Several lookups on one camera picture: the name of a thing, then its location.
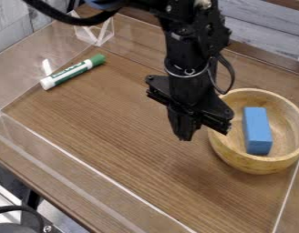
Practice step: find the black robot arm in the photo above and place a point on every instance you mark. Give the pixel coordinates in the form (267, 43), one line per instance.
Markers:
(196, 36)

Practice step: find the blue rectangular block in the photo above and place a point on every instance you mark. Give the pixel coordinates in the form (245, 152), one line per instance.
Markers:
(257, 131)

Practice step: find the black table leg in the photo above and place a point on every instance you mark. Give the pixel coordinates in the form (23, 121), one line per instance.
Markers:
(32, 199)

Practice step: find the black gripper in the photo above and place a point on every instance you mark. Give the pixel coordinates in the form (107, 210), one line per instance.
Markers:
(210, 112)

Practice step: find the brown wooden bowl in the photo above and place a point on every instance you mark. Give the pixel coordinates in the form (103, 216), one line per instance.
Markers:
(283, 121)

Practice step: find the green and white marker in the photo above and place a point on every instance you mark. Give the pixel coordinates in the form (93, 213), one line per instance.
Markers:
(72, 71)

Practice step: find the clear acrylic tray wall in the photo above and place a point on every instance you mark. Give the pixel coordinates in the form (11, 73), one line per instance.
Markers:
(91, 145)

